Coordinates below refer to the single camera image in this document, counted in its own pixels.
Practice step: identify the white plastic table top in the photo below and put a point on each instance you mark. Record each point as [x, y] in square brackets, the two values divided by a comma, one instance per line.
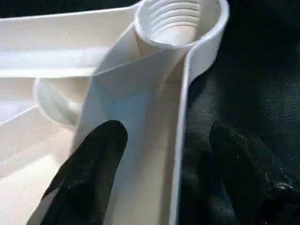
[140, 93]

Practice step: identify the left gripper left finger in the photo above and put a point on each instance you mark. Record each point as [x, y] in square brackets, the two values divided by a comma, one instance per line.
[84, 178]

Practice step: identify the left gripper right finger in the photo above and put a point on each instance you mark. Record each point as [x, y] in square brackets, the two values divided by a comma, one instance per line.
[258, 187]

